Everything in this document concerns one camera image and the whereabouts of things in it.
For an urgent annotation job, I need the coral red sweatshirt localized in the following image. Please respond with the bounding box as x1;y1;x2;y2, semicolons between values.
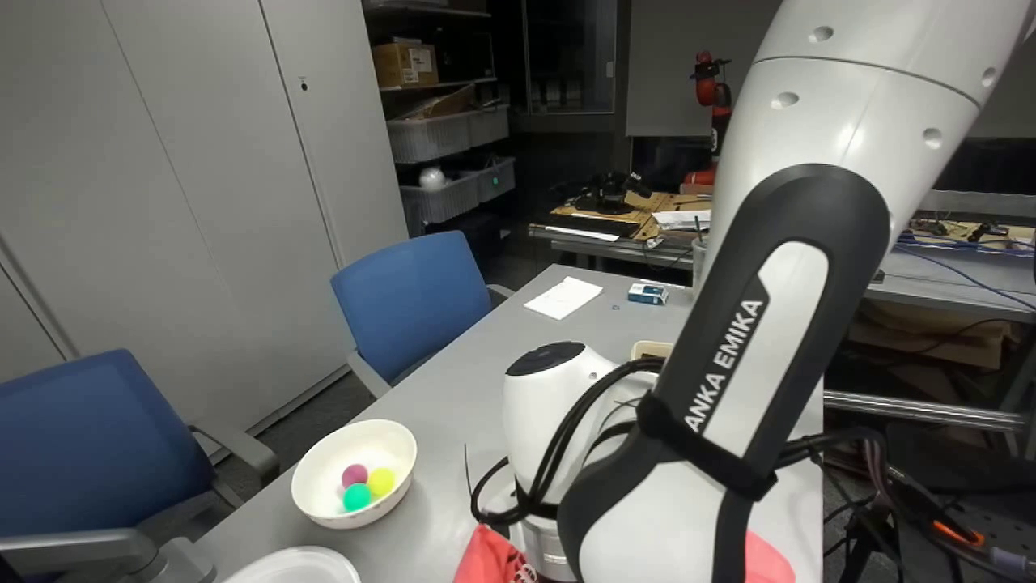
450;524;801;583

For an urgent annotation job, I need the white paper sheet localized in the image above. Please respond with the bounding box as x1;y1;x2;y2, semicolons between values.
521;274;604;323

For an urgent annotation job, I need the blue office chair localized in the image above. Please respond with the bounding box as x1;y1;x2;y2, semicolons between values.
328;226;519;401
0;346;284;583

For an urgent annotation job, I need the cluttered workbench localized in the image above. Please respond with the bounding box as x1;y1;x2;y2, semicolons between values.
525;172;1036;327

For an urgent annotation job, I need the grey storage bin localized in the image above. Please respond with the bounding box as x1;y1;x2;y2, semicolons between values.
398;155;519;234
385;100;516;169

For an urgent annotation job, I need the small blue box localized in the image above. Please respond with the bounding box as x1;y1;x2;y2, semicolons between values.
624;279;668;309

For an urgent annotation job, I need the dark glass-door cabinet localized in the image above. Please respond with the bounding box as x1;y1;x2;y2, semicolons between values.
516;0;627;140

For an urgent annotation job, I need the dark storage shelf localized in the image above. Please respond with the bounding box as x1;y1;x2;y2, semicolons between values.
363;0;521;241

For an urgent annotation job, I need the white bowl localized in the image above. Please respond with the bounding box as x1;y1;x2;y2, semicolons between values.
284;414;423;535

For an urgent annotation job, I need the red figure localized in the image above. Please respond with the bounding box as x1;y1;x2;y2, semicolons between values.
689;48;737;155

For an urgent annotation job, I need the white plate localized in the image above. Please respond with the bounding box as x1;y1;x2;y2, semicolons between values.
219;543;367;583

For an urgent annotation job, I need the light grey cabinet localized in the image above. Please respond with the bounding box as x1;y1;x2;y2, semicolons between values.
0;0;415;433

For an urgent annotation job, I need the brown cardboard box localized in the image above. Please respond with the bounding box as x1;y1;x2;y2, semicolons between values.
855;305;1019;377

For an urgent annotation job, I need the orange clamp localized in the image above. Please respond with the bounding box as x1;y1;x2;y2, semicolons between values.
928;518;987;556

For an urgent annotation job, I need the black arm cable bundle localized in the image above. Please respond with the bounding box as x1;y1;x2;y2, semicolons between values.
465;353;1036;583

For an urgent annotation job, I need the aluminium rail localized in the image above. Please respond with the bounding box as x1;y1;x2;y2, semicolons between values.
821;387;1030;439

